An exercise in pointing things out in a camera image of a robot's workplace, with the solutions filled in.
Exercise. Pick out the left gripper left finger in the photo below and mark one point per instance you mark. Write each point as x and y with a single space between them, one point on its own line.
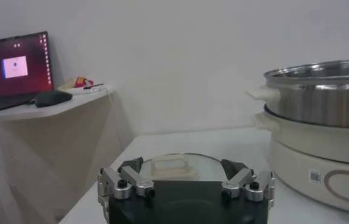
137 179

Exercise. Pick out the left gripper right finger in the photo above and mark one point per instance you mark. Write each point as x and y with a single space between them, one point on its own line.
238 179

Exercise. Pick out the round glass pot lid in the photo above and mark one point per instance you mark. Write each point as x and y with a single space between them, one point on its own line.
204 167

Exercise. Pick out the black computer mouse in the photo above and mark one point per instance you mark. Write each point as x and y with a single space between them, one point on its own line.
52 98

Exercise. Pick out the stainless steel steamer basket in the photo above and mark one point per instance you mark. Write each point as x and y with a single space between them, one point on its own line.
320 103

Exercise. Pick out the white electric cooking pot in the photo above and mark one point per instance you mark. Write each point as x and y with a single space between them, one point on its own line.
299 158

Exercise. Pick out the white laptop side table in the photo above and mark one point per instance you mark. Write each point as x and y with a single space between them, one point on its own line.
70 128

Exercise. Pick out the white phone black screen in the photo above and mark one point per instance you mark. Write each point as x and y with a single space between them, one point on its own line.
92 88

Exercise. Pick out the red snack packet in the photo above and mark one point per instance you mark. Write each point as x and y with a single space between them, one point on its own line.
84 81

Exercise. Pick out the yellowish snack packet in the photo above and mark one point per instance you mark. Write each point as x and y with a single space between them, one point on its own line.
68 84

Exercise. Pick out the black laptop red screen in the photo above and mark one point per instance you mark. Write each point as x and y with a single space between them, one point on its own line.
16 82

